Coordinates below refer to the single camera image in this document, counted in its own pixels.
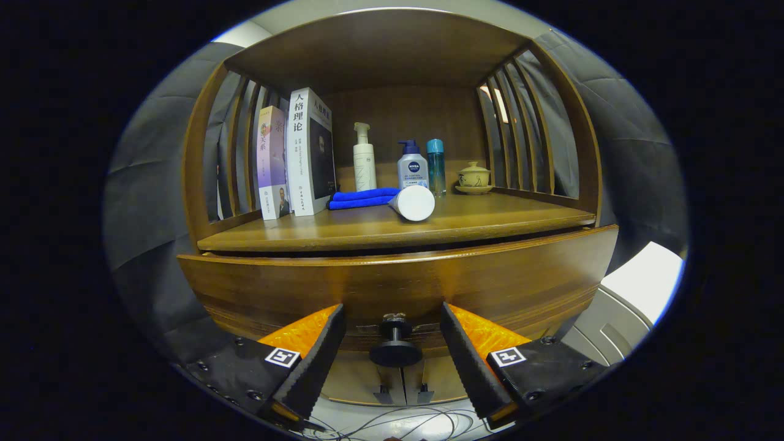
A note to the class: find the yellow saucer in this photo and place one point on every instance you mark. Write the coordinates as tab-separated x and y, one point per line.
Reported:
474	190

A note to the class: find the wooden countertop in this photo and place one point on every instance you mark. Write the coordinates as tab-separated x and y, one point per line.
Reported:
478	217

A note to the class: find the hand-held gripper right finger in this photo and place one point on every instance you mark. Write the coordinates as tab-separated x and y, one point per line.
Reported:
468	367

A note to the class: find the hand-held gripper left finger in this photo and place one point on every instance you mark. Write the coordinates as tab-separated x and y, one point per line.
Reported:
318	367

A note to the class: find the white bottle with blue pump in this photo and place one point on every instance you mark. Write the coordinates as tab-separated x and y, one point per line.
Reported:
413	168

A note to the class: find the white grooved appliance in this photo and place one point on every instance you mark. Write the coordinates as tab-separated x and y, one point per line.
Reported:
643	282

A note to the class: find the white and green cleanser tube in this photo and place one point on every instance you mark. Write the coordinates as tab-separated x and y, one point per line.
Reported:
416	203

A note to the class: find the purple book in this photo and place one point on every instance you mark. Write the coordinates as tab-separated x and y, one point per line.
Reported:
269	165

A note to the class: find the wooden drawer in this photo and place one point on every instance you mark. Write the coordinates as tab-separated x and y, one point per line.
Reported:
429	282

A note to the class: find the teal bottle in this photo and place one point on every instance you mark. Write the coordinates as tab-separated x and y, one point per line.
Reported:
436	168

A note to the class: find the yellow lidded teacup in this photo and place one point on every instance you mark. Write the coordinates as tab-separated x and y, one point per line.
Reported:
474	177

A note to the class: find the blue folded cloth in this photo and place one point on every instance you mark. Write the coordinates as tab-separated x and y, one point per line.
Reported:
361	199

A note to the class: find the wooden cabinet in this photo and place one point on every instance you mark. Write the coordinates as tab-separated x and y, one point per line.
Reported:
380	49

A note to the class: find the white book with portrait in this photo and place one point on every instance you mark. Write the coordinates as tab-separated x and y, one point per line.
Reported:
297	159

